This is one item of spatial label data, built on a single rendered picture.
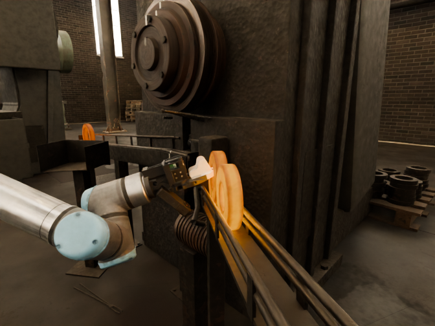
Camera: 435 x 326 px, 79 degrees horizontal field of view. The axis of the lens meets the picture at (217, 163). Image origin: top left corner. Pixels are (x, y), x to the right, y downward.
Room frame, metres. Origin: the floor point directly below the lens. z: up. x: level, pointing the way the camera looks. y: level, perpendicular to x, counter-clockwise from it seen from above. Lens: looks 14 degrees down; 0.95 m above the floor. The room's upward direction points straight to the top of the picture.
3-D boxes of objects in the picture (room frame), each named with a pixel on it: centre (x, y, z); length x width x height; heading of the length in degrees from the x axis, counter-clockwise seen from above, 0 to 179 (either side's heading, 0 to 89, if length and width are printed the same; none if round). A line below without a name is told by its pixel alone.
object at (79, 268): (1.36, 0.74, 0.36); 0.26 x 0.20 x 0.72; 81
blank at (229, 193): (0.59, -0.03, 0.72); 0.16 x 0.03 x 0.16; 10
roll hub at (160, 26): (1.13, 0.26, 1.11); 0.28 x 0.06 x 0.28; 46
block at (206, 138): (1.04, 0.01, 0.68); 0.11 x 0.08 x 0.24; 136
